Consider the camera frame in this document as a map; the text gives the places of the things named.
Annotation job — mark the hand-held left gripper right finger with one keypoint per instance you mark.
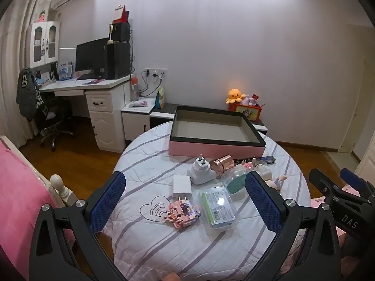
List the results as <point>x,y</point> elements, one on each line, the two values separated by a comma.
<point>263,202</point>

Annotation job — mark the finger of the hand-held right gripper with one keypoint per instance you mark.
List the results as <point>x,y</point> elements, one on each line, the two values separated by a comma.
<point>353,180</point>
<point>319,181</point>

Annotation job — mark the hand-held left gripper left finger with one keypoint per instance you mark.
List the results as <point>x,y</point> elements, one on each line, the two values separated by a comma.
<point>108,199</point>

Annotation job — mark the small baby doll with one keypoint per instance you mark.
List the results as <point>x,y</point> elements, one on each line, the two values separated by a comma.
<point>277,183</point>

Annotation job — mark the clear plastic box with label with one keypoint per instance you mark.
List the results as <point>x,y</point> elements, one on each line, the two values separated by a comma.
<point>218,207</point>

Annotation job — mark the white adapter plug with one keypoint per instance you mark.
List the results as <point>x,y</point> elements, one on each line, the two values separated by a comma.
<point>200,174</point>

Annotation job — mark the pink box with black rim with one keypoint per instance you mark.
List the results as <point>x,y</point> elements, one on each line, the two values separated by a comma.
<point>216,150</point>

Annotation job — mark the white charger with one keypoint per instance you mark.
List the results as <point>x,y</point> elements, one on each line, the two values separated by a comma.
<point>181,186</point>

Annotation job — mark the pink block toy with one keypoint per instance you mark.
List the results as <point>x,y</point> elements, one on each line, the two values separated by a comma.
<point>183,213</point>

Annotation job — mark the pink cloth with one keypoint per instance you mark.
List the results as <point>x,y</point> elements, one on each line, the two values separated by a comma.
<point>317,200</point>

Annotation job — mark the white panel door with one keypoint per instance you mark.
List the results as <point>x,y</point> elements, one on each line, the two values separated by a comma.
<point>366,158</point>

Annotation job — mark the small blue box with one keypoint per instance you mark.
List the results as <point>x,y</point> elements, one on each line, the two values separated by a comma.
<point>267,159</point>

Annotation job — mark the rose gold cup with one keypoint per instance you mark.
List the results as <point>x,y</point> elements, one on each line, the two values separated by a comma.
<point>224,165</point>

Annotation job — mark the cream room door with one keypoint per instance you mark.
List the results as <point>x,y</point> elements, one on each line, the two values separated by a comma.
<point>351,108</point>

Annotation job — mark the white nightstand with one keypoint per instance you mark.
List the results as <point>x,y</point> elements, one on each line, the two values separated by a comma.
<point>134,126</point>

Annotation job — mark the white desk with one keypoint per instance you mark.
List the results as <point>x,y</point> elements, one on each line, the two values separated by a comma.
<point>102,117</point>

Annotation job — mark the red storage box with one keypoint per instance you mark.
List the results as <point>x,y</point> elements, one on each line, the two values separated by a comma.
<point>246,112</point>

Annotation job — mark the pink blanket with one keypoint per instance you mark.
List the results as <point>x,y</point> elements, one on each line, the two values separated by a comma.
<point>17,187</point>

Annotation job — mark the pink pouch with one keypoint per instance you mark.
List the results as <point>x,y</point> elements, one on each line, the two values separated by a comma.
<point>137,104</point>

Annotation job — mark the black office chair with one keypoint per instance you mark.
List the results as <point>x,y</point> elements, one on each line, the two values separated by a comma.
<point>54,114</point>

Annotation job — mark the purple plush toy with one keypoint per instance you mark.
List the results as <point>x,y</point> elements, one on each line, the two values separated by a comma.
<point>248,101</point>

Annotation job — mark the orange octopus plush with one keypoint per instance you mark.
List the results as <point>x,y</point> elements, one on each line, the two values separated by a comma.
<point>235,95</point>

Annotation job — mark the water bottle with orange cap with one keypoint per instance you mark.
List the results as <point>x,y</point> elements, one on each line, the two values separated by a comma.
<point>134,90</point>

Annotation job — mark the blue and yellow snack bag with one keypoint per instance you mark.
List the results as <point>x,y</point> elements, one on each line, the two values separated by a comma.
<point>160,98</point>

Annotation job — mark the grey jacket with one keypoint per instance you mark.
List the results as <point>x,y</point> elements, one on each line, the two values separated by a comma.
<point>26,93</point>

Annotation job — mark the blue and white desk box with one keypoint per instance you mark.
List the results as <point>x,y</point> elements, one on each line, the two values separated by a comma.
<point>65,70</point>

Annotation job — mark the black computer tower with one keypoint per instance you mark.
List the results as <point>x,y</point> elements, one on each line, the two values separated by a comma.
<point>118,61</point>

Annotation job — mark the black computer monitor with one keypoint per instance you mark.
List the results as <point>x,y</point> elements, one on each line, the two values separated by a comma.
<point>90,55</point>

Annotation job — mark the small cream desk ornament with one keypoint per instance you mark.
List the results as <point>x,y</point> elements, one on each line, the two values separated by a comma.
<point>111,33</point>

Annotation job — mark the white glass-door cabinet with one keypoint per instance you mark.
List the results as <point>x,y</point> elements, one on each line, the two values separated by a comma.
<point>44,45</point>

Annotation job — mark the black speaker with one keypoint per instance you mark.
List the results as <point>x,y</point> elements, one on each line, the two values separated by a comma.
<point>121,32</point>

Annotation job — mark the cream curtain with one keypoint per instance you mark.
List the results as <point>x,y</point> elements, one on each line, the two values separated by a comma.
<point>11,49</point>

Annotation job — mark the red gift box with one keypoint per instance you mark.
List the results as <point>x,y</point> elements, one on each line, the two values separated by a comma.
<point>124,16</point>

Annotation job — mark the small doll figurine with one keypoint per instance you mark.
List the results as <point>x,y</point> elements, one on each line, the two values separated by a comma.
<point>42,17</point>

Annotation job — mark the white bed frame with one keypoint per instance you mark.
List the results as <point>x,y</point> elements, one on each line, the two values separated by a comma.
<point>57,181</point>

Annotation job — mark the white wall socket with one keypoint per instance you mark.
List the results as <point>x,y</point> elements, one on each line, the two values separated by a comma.
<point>155,73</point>

